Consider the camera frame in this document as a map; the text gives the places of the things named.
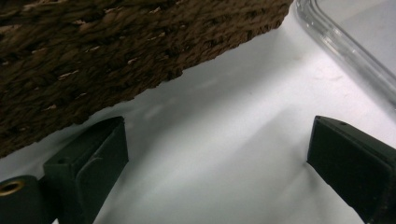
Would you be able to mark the brown woven basket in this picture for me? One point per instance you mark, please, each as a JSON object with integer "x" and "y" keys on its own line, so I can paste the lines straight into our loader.
{"x": 109, "y": 56}

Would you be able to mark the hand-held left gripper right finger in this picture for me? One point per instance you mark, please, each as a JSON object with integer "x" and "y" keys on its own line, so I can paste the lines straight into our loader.
{"x": 355, "y": 165}

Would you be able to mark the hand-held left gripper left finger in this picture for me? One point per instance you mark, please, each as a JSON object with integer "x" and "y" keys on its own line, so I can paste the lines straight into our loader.
{"x": 90, "y": 171}

